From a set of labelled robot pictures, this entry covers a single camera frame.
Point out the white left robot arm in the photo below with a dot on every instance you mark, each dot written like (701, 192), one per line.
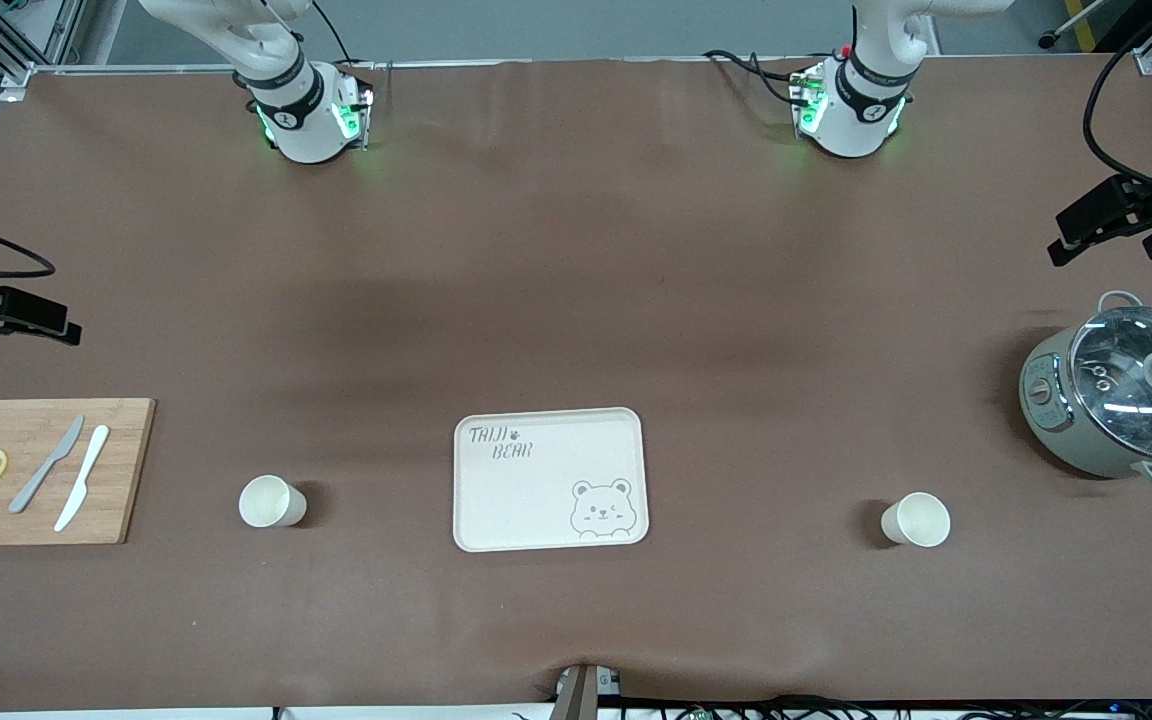
(861, 120)

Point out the white plastic cup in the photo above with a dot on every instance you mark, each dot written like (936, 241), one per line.
(921, 520)
(266, 502)

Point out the glass pot lid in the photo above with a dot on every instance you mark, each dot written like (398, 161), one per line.
(1116, 400)

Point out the brown table cover sheet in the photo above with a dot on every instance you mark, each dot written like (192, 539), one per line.
(576, 250)

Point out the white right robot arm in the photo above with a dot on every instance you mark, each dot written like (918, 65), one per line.
(301, 125)

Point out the white plastic knife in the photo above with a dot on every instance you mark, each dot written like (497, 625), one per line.
(86, 470)

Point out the cream bear print tray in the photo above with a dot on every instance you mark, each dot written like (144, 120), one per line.
(536, 500)

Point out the grey plastic knife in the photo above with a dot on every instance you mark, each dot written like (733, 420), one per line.
(46, 465)

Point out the grey-green electric pot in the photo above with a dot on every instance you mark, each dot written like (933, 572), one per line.
(1066, 440)

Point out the grey table edge device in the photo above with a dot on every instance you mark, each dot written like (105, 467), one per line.
(581, 695)

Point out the bamboo cutting board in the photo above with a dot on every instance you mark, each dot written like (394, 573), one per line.
(36, 420)

